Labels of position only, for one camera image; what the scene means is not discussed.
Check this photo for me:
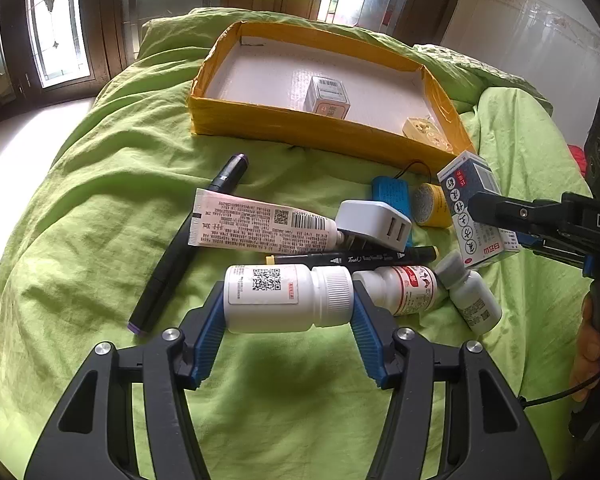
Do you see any pink and white tube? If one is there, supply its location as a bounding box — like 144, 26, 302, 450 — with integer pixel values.
187, 189, 343, 255

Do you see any red cloth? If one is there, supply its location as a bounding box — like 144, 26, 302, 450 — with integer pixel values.
567, 144, 589, 179

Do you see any white bottle with white cap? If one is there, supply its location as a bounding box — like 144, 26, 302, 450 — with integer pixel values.
223, 265, 356, 335

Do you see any black marker with purple ends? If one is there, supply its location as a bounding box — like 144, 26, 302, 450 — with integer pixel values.
127, 212, 198, 335

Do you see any black cable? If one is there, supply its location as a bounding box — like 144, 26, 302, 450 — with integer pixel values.
517, 374, 600, 408

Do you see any white and blue medicine box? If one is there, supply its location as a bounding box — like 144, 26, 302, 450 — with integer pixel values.
436, 151, 523, 268

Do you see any black marker with yellow end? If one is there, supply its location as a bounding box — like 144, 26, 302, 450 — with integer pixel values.
266, 246, 438, 267

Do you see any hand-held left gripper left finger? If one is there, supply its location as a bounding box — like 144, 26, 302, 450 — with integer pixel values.
24, 280, 231, 480

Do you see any white bottle with red label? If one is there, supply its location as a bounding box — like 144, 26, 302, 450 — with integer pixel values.
352, 265, 441, 317

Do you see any white USB charger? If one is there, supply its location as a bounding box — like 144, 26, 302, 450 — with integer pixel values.
335, 200, 413, 253

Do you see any green blanket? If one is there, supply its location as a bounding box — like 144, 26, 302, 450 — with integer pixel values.
0, 6, 600, 480

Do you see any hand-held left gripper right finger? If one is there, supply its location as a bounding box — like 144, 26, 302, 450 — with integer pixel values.
350, 279, 553, 480

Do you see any blue battery pack with wire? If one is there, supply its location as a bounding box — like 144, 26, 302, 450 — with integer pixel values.
371, 160, 428, 221

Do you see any yellow round jar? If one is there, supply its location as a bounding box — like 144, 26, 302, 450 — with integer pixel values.
411, 183, 453, 228

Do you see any person's right hand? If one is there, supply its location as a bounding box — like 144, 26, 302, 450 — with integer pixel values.
569, 291, 600, 404

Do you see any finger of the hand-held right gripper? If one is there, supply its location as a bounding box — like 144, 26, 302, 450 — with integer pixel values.
510, 232, 595, 272
467, 191, 573, 240

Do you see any small white carton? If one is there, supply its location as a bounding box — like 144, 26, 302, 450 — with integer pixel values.
302, 76, 351, 120

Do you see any yellow cartoon print packet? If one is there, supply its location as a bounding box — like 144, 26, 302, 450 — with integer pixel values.
402, 117, 453, 151

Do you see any yellow cardboard box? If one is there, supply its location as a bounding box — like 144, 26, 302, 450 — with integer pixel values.
187, 21, 478, 171

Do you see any small white bottle grey cap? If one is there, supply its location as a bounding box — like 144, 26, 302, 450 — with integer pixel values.
436, 250, 503, 333

